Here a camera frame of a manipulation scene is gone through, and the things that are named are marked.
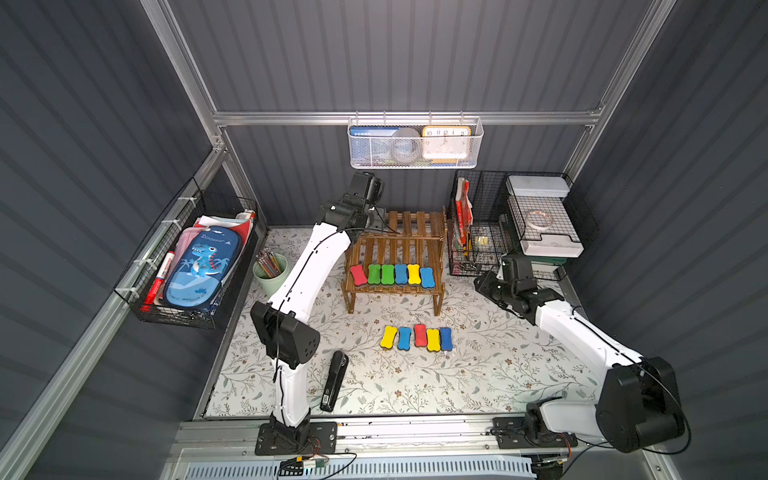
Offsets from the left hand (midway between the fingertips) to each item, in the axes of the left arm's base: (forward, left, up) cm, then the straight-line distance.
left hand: (373, 215), depth 81 cm
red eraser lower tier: (-9, +5, -15) cm, 18 cm away
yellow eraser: (-22, -17, -30) cm, 41 cm away
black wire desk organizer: (+29, -48, -26) cm, 62 cm away
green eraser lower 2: (-9, -4, -15) cm, 18 cm away
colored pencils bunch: (-5, +32, -14) cm, 35 cm away
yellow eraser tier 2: (-22, -4, -30) cm, 37 cm away
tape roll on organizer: (+9, -52, -10) cm, 54 cm away
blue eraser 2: (-9, -15, -15) cm, 23 cm away
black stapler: (-32, +10, -29) cm, 44 cm away
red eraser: (-21, -14, -31) cm, 40 cm away
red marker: (-21, +47, +2) cm, 51 cm away
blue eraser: (-9, -8, -15) cm, 19 cm away
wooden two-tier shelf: (-1, -9, -17) cm, 19 cm away
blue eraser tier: (-21, -9, -32) cm, 39 cm away
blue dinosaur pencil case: (-22, +37, +3) cm, 43 cm away
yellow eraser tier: (-10, -11, -15) cm, 21 cm away
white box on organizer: (+21, -52, -10) cm, 57 cm away
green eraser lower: (-9, 0, -15) cm, 18 cm away
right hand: (-10, -33, -17) cm, 38 cm away
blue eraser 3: (-22, -21, -29) cm, 43 cm away
